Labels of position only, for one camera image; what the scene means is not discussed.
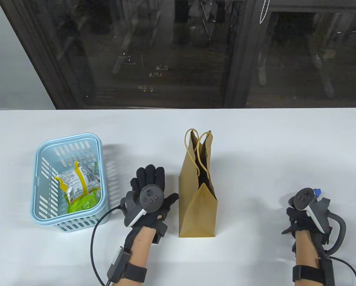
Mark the yellow white chips bag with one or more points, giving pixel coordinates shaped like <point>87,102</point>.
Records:
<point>76,180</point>

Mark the black white left hand controller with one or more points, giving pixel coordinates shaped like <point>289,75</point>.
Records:
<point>150,198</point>

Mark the person's right forearm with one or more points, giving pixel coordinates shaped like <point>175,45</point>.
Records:
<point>306,250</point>

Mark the light blue plastic basket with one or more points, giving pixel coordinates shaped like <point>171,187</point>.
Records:
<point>105,216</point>

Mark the grey blue barcode scanner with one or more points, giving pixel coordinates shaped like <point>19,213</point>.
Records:
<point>341,229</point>

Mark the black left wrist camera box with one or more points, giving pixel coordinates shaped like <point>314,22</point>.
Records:
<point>118,265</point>

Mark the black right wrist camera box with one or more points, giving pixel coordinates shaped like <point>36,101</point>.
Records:
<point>329,272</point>

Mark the person's right hand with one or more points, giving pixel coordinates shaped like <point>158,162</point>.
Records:
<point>297,219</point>

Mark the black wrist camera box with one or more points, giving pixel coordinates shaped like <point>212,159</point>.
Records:
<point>329,272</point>
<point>118,265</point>

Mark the black white right hand controller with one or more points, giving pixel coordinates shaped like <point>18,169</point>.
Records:
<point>303,199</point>

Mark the black white hand controller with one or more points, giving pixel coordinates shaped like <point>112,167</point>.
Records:
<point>150,198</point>
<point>303,199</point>

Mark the brown paper bag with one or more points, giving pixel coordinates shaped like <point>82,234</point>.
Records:
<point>197,214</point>

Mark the person's left hand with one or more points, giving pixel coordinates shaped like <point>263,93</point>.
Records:
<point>151,175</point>

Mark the window frame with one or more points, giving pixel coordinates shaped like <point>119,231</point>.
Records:
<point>245,59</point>

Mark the green chips bag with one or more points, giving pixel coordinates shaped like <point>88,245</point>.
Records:
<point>85,204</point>

